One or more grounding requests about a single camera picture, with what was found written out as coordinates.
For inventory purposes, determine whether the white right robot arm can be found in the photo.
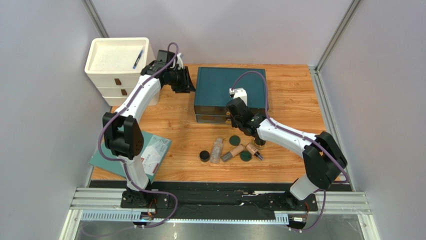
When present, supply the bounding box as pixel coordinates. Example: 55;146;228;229
226;97;348;201

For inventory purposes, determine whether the beige tube grey cap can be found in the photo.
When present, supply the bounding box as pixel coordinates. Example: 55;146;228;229
221;144;245;163

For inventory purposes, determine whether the aluminium frame rail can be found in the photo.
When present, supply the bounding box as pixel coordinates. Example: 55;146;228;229
60;182;380;240

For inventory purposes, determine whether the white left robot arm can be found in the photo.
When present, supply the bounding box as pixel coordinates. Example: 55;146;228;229
99;58;195;199

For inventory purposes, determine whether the gold round jar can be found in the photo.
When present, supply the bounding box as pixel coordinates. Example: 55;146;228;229
253;137;266;149

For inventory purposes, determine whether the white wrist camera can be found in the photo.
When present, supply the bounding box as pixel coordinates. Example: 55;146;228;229
175;52;185;70
229;88;248;106

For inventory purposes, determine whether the teal booklet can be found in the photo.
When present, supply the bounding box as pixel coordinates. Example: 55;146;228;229
88;131;172;182

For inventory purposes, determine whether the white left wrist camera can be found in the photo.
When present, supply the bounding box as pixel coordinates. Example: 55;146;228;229
175;52;185;70

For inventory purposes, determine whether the blue pen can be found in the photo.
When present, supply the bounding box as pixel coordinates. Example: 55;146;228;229
132;48;144;70

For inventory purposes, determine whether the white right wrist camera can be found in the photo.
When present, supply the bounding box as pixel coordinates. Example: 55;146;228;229
229;88;248;106

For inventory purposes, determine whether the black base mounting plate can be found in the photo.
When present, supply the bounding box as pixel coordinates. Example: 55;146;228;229
120;181;319;220

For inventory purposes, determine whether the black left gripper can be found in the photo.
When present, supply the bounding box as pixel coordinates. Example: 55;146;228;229
167;66;197;94

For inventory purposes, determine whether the teal drawer organizer box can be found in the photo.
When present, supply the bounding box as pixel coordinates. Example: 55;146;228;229
193;66;267;125

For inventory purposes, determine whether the white drawer cabinet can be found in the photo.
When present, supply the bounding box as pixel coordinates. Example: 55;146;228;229
84;37;156;107

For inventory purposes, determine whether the black round jar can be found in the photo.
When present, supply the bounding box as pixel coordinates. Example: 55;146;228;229
199;150;210;163

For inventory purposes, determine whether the green round compact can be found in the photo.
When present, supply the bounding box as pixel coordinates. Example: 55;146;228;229
239;150;252;162
228;135;241;146

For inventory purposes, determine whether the clear plastic bottle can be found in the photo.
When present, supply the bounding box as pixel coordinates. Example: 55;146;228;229
209;137;223;164

